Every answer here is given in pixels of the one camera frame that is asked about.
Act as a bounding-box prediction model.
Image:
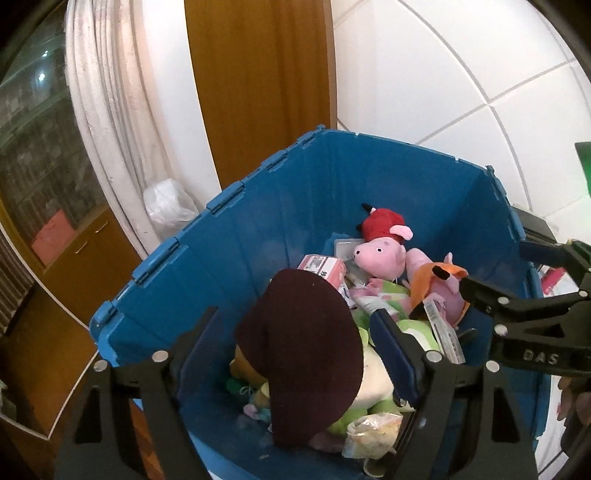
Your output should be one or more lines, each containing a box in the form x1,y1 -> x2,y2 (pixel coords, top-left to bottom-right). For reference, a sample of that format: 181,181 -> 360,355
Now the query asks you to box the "green white plush toy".
323,318 -> 444,435

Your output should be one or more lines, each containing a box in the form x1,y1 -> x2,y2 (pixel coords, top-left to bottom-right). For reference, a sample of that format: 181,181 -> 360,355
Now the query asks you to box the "pink pig plush red dress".
353,203 -> 414,280

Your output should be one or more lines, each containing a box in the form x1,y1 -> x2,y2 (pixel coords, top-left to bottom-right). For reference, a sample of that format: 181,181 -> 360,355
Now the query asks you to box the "floral printed packet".
348,277 -> 409,319

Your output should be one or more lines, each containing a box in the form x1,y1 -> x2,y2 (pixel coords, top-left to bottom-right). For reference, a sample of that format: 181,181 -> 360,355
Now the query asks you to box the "white plastic bag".
143,179 -> 200,238

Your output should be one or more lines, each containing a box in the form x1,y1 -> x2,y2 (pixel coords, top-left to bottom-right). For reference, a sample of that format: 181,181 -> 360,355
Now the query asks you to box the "wooden glass cabinet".
0,9 -> 153,439

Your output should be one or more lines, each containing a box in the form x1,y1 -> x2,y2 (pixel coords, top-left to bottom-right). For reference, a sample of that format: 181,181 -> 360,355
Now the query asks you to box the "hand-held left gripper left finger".
53,305 -> 220,480

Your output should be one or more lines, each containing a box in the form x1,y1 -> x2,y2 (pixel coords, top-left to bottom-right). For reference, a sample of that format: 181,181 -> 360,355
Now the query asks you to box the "wooden wall panel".
185,0 -> 338,190

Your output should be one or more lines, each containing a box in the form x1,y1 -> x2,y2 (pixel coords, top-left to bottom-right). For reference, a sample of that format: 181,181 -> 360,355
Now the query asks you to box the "brown bear plush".
230,344 -> 269,385

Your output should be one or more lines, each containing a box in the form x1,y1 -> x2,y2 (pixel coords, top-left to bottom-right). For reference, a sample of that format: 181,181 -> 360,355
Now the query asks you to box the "yellow toy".
344,412 -> 403,460

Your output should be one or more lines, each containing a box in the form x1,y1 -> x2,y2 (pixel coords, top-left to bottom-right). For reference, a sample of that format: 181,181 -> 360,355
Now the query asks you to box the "white curtain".
65,0 -> 204,241

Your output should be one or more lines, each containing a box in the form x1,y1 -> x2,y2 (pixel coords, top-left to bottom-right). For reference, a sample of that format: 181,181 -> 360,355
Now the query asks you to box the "dark maroon hat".
235,269 -> 365,448

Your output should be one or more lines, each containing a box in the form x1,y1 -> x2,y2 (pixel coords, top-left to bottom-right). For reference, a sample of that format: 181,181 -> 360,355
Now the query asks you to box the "pink pig plush orange dress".
404,248 -> 472,324

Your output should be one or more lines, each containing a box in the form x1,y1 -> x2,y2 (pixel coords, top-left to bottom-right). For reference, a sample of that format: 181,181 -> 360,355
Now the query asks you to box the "pink tissue box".
297,254 -> 347,289

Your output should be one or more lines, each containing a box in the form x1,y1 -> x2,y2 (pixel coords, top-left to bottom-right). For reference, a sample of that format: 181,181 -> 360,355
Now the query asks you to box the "blue plastic crate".
89,124 -> 552,480

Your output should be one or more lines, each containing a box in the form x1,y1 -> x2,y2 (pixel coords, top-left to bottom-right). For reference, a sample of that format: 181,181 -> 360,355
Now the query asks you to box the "black box with gold print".
512,205 -> 561,243

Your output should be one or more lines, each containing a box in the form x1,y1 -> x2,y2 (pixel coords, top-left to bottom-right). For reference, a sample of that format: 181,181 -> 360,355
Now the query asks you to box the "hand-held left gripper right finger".
369,308 -> 539,480

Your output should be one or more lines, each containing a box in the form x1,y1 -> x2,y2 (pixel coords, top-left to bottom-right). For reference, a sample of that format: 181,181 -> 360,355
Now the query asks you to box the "white blister pack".
422,295 -> 465,364

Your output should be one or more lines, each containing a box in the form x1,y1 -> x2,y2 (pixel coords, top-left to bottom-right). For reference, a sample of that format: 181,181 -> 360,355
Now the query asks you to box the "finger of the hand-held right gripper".
459,274 -> 518,326
519,237 -> 591,287

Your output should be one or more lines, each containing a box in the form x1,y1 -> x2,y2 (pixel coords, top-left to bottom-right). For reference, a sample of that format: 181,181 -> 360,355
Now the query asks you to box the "person's right hand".
556,375 -> 585,421

